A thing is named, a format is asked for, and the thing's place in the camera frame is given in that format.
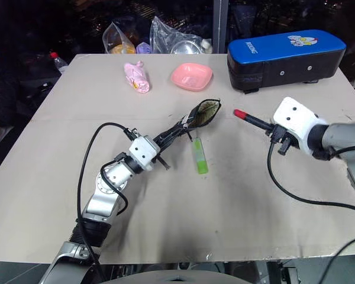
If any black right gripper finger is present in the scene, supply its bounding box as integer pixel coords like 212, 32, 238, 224
254, 115, 275, 128
253, 120, 274, 133

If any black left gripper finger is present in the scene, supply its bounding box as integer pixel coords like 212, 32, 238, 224
164, 123, 195, 149
164, 116, 192, 139

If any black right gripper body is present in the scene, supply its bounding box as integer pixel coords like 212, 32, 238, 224
265, 122, 297, 157

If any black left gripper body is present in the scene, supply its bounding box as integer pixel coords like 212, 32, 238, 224
151, 131, 173, 153

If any red marker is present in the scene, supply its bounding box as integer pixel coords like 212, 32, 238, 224
233, 108, 269, 129

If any black grid pouch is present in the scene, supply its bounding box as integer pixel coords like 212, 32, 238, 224
180, 98, 222, 142

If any green highlighter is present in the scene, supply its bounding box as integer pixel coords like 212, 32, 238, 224
192, 138, 209, 176

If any pink plastic bowl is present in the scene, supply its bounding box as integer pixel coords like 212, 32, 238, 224
170, 62, 214, 92

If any pink plush bundle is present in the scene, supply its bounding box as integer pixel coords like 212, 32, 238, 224
124, 60, 151, 95

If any blue and black padded case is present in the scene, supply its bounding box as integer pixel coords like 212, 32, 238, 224
226, 28, 347, 95

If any purple small object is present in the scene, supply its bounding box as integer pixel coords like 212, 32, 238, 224
135, 41, 151, 54

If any clear bag with metal bowl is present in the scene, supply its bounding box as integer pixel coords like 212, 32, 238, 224
149, 16, 213, 56

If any clear bag with orange contents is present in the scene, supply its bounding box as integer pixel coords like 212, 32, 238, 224
102, 18, 137, 54

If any plastic bottle with red cap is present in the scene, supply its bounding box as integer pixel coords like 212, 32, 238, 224
49, 51, 69, 75

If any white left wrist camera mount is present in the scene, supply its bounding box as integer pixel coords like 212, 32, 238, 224
128, 135, 161, 172

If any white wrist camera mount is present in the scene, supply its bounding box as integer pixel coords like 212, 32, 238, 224
128, 135, 161, 172
272, 96, 329, 156

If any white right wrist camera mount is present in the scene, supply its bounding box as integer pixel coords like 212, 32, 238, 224
272, 96, 329, 156

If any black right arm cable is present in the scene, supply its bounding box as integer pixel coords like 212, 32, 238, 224
267, 138, 355, 214

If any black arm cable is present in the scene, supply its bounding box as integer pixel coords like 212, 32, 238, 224
267, 138, 355, 214
75, 122, 137, 284

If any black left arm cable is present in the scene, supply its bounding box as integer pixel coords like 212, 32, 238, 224
75, 122, 137, 284

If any grey vertical post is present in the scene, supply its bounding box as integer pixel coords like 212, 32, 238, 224
212, 0, 230, 54

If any black thin cable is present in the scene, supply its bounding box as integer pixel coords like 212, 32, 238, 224
317, 226, 355, 284

